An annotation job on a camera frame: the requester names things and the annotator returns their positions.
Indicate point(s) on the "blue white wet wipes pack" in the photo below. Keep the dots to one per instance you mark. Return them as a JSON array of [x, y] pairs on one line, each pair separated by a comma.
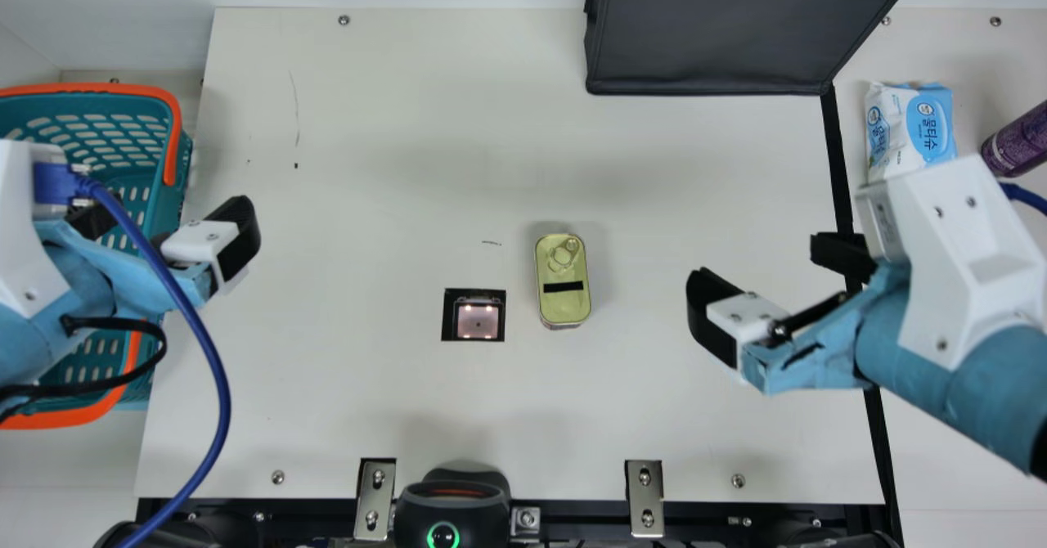
[[912, 127]]

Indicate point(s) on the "black strip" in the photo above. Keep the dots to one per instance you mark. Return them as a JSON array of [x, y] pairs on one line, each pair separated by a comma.
[[834, 163]]

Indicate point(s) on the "teal shopping basket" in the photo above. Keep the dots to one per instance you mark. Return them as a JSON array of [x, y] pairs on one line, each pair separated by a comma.
[[106, 135]]

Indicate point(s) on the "dark grey bag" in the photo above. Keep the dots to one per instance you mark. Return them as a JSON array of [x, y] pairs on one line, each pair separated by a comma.
[[720, 33]]

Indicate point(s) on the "small square scanner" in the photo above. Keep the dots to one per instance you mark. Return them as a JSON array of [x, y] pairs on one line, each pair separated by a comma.
[[474, 317]]

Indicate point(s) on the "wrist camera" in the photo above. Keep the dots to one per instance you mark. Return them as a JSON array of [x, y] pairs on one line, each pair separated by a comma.
[[957, 262], [20, 245]]

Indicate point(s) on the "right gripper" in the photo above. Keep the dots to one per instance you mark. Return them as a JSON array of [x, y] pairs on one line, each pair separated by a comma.
[[916, 360]]

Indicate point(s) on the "purple bottle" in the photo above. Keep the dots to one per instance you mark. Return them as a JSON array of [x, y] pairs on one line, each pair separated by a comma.
[[1018, 143]]

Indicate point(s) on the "gold rectangular tin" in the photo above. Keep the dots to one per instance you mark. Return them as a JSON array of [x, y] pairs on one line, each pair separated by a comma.
[[563, 286]]

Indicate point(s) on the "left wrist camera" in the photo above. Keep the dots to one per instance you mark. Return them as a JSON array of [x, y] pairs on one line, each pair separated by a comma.
[[20, 245]]

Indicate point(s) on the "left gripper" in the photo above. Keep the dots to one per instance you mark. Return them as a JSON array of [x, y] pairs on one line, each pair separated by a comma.
[[123, 282]]

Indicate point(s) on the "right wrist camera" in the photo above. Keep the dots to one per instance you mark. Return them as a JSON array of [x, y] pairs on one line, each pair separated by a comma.
[[957, 262]]

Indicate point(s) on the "black device with green light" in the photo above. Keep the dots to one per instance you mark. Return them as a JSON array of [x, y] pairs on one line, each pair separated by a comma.
[[451, 511]]

